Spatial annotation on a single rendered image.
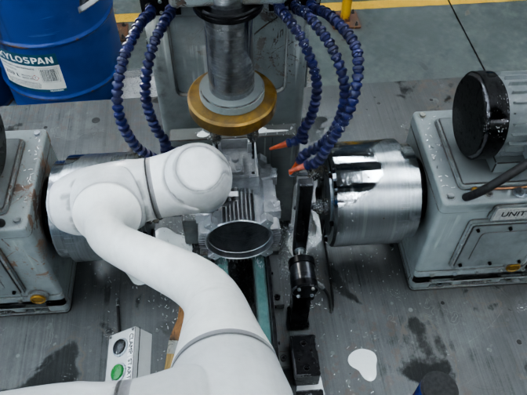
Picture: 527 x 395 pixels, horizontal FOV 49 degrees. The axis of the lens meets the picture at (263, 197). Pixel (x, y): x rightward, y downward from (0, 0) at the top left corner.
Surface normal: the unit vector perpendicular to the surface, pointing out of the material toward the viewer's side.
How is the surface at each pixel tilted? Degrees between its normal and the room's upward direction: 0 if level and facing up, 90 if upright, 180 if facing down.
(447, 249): 89
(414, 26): 0
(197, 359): 44
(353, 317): 0
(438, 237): 89
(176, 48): 90
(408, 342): 0
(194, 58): 90
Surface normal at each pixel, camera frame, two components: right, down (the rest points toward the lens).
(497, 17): 0.00, -0.62
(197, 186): 0.16, 0.15
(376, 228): 0.07, 0.67
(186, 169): -0.05, -0.16
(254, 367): 0.39, -0.87
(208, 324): -0.23, -0.94
